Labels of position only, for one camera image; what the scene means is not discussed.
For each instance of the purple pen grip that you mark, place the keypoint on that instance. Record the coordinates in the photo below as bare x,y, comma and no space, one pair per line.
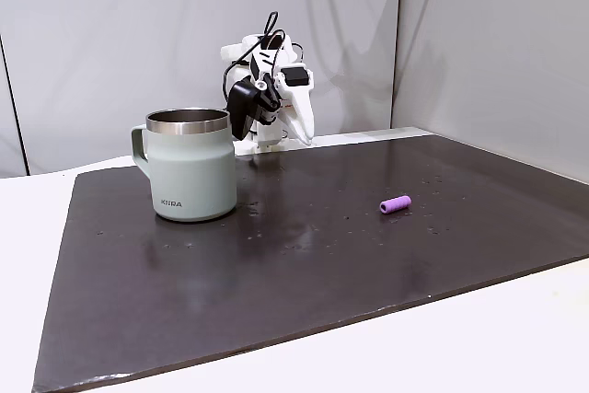
396,204

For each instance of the sage green steel mug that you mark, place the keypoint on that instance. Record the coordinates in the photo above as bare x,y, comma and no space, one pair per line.
193,172

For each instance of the dark brown table mat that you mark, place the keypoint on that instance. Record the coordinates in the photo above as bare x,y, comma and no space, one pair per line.
322,273

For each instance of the black oval camera box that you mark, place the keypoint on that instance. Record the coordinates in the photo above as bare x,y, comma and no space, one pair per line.
241,105

